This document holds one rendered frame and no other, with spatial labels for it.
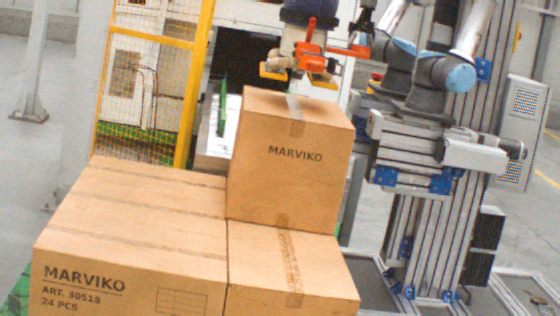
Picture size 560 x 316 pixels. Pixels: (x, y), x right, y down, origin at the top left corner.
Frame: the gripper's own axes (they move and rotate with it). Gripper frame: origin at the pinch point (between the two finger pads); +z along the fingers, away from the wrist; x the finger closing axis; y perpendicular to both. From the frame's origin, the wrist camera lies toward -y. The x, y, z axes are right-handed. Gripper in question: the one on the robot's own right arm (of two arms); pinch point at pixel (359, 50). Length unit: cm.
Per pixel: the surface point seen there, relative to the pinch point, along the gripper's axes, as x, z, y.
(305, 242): -16, 64, 73
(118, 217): -81, 64, 81
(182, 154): -71, 77, -80
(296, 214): -20, 58, 61
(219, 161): -50, 59, -5
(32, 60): -220, 69, -281
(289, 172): -25, 43, 61
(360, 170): 22, 66, -63
